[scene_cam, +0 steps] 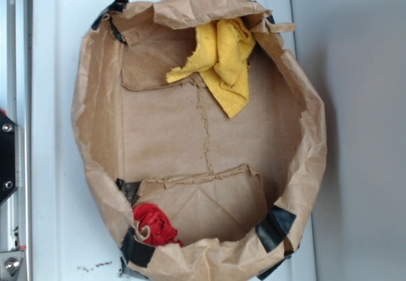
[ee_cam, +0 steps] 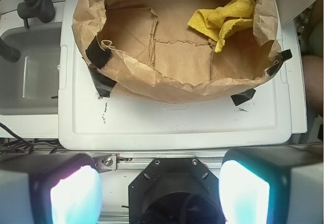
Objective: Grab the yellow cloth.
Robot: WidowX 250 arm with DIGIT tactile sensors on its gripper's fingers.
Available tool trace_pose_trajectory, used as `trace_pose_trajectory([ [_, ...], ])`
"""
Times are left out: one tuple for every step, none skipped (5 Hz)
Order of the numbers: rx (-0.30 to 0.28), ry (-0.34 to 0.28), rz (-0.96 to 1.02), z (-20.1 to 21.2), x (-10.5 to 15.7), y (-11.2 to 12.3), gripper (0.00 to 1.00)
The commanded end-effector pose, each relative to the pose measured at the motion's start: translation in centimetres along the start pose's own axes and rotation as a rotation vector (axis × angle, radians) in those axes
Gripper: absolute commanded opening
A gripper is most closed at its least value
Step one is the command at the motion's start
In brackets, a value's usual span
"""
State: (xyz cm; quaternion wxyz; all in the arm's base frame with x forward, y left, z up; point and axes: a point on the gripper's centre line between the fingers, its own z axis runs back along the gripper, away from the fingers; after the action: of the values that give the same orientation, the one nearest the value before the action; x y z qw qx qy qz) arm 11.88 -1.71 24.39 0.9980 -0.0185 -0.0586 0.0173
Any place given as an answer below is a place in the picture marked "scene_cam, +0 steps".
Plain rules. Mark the yellow cloth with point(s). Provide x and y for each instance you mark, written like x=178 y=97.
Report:
x=221 y=58

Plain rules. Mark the red crumpled cloth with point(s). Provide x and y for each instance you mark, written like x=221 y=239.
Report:
x=153 y=227

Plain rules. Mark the brown paper bag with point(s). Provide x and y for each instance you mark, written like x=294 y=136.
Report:
x=229 y=227

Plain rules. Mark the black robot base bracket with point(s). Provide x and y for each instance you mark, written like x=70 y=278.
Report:
x=8 y=158

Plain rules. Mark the aluminium frame rail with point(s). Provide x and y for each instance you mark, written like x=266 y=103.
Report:
x=15 y=100

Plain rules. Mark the metal corner bracket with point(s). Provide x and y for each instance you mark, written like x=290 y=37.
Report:
x=11 y=262

